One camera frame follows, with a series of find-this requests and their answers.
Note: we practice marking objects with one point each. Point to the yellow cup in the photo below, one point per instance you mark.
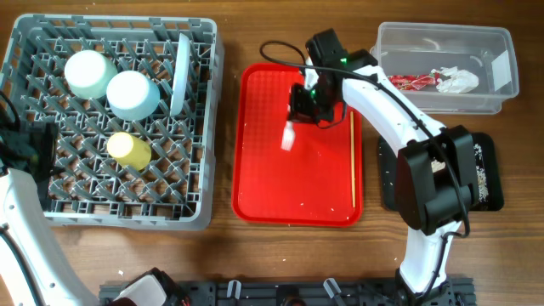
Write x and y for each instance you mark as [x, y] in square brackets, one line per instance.
[129, 150]

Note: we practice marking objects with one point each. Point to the white napkin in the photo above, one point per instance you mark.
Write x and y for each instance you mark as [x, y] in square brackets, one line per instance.
[455, 81]

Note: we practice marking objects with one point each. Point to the black tray with rice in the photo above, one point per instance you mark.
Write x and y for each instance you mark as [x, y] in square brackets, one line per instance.
[490, 189]

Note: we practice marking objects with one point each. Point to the red snack wrapper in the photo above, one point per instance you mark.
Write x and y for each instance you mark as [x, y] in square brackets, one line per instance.
[413, 82]

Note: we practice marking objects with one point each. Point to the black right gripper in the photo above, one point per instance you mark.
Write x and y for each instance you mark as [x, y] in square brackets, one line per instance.
[300, 112]

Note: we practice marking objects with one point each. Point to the light blue plate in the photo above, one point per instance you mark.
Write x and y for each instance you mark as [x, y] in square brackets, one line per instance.
[180, 75]

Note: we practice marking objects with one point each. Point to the white bowl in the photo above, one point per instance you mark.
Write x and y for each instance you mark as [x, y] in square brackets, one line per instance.
[132, 96]

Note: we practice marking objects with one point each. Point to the white plastic fork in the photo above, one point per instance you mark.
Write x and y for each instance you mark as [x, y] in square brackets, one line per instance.
[288, 136]

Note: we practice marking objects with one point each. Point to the red serving tray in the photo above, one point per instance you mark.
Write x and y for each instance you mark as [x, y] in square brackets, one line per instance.
[308, 185]

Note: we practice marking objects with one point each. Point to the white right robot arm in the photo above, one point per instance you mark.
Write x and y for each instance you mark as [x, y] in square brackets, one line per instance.
[436, 182]

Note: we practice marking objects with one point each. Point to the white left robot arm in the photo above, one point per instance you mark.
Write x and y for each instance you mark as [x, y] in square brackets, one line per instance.
[33, 267]

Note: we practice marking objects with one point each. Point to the grey dishwasher rack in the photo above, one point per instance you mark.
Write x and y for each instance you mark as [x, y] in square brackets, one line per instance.
[175, 190]

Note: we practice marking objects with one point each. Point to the clear plastic waste bin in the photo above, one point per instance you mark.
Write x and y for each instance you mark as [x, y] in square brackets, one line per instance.
[405, 49]

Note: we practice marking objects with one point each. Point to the wooden chopstick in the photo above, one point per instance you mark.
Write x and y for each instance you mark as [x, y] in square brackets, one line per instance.
[352, 162]

